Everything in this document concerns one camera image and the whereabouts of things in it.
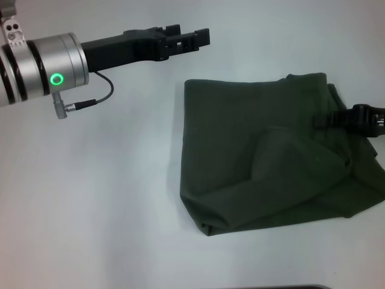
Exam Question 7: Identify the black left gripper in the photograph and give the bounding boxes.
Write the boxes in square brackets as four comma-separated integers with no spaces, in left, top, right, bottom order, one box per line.
[79,24,211,73]

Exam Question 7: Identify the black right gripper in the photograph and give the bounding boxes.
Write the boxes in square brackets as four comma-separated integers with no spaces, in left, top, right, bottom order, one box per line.
[312,103,385,138]

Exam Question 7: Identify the dark green FREE t-shirt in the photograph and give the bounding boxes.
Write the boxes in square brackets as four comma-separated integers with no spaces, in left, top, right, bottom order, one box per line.
[178,72,385,238]

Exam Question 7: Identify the silver camera bracket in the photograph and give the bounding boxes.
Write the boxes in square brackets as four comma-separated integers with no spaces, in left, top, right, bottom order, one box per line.
[0,8,28,48]

